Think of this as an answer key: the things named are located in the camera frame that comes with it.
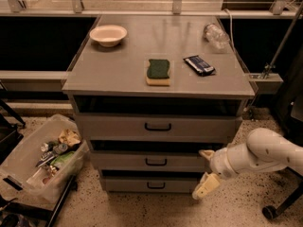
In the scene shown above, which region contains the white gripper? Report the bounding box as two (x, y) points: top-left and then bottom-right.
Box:
(192, 144), (246, 200)

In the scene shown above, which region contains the grey drawer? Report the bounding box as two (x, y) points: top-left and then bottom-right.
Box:
(75, 113), (242, 143)
(90, 152), (211, 172)
(100, 178), (200, 194)

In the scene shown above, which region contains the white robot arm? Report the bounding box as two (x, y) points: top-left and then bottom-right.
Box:
(192, 128), (303, 200)

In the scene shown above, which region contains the grey drawer cabinet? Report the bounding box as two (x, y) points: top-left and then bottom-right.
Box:
(62, 15), (255, 180)

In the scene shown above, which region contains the grey bottom drawer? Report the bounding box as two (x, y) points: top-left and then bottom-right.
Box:
(100, 178), (200, 194)

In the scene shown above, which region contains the grey top drawer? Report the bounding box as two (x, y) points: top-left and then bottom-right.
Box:
(75, 113), (242, 143)

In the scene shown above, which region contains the black office chair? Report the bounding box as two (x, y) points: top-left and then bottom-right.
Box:
(262, 48), (303, 220)

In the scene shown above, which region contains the dark blue snack packet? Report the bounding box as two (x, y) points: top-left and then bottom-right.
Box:
(184, 55), (216, 77)

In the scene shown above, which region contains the green yellow sponge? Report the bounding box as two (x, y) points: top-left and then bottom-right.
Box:
(146, 59), (170, 86)

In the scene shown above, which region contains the clear plastic bottle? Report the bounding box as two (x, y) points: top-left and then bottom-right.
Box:
(204, 23), (229, 49)

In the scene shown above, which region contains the crumpled yellow wrapper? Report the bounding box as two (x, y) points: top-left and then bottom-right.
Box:
(58, 129), (81, 148)

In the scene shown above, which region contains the green packet in bin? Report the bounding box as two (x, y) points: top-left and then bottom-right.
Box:
(50, 151), (74, 168)

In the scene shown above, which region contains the metal can in bin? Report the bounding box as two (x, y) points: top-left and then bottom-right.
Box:
(53, 143), (68, 155)

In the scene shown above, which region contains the white bowl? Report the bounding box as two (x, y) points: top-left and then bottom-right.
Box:
(89, 25), (128, 47)

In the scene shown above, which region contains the clear plastic storage bin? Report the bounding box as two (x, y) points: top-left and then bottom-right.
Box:
(1, 114), (88, 203)

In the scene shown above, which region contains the white cable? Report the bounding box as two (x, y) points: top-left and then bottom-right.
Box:
(223, 9), (236, 50)

